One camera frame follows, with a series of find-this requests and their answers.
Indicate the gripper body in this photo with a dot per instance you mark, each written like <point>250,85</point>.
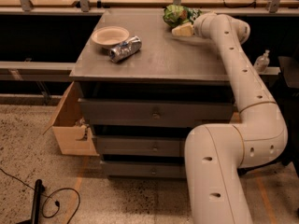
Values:
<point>199,25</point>

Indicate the green rice chip bag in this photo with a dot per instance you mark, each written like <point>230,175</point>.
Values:
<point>175,15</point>

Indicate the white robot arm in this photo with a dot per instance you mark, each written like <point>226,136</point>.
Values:
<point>214,152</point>

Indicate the silver redbull can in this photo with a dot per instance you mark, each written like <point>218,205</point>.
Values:
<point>125,49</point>

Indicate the grey drawer cabinet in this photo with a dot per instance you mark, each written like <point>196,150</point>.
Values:
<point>166,68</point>

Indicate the clear sanitizer bottle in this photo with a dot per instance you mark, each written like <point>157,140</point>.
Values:
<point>262,62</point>

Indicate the white paper bowl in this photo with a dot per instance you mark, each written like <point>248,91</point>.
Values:
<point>110,36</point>

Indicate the black office chair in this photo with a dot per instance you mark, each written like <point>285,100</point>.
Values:
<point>286,92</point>

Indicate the top grey drawer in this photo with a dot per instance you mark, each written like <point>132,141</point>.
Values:
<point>153,113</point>

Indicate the grey drawer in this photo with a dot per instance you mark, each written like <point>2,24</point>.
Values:
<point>139,146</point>
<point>143,169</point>
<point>153,113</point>

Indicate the middle grey drawer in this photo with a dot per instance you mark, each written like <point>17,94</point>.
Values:
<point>139,146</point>

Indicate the cardboard box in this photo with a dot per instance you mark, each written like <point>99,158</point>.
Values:
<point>73,135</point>

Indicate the bottom grey drawer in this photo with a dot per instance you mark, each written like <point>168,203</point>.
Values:
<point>143,169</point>

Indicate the black floor pole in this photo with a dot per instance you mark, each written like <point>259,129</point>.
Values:
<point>38,191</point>

